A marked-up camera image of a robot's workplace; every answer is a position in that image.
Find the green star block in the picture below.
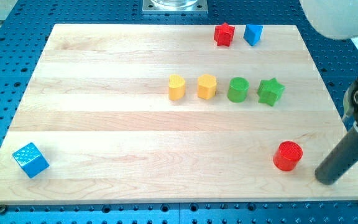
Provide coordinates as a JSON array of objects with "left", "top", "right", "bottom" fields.
[{"left": 257, "top": 78, "right": 285, "bottom": 106}]

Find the red cylinder block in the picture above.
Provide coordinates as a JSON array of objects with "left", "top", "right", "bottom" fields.
[{"left": 273, "top": 141, "right": 303, "bottom": 171}]

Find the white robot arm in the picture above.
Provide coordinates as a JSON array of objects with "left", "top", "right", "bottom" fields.
[{"left": 300, "top": 0, "right": 358, "bottom": 40}]

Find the green cylinder block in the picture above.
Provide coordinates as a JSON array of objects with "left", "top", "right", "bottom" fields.
[{"left": 227, "top": 77, "right": 249, "bottom": 103}]

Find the blue cube block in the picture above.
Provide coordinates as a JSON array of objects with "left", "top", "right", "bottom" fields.
[{"left": 12, "top": 142, "right": 50, "bottom": 179}]

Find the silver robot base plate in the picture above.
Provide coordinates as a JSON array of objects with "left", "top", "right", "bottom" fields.
[{"left": 142, "top": 0, "right": 208, "bottom": 14}]

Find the yellow hexagon block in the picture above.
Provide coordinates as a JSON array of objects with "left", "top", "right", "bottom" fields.
[{"left": 197, "top": 74, "right": 217, "bottom": 100}]

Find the yellow heart block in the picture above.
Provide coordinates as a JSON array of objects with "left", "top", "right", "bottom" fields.
[{"left": 168, "top": 74, "right": 186, "bottom": 101}]

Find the wooden board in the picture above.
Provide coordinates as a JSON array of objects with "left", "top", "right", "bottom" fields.
[{"left": 0, "top": 24, "right": 358, "bottom": 205}]

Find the red star block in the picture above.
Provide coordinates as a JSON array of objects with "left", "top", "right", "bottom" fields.
[{"left": 214, "top": 22, "right": 235, "bottom": 47}]

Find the blue triangular prism block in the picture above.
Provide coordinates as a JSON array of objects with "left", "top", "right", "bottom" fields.
[{"left": 243, "top": 24, "right": 263, "bottom": 46}]

